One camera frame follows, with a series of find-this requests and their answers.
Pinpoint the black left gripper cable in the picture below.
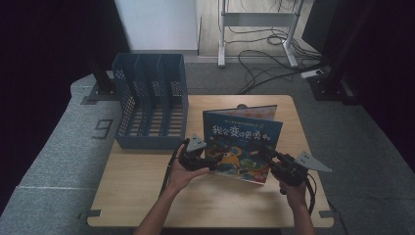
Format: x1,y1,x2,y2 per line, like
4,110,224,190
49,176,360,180
159,138,191,198

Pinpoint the white metal desk frame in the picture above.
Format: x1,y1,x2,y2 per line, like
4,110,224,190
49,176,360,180
217,0,306,69

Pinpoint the black metal stand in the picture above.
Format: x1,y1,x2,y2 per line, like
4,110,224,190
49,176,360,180
87,55,119,102
307,0,360,106

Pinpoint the blue perforated file rack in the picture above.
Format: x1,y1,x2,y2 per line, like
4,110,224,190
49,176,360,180
112,53,190,151

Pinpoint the person's right hand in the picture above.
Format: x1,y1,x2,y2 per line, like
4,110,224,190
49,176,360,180
279,179,309,209

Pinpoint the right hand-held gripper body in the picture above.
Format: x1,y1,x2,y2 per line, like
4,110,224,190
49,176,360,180
270,150,333,187

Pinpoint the colourful cartoon picture book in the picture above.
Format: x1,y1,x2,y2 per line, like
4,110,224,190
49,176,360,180
202,104,284,185

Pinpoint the white power strip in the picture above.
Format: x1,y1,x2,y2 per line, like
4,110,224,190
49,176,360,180
300,69,325,80

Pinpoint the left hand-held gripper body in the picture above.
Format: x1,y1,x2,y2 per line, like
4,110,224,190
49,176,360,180
178,132,209,171

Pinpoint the tangle of black floor cables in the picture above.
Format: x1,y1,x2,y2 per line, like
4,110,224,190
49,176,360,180
224,0,327,96

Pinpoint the person's left hand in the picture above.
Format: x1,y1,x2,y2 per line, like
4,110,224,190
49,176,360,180
167,145,210,194

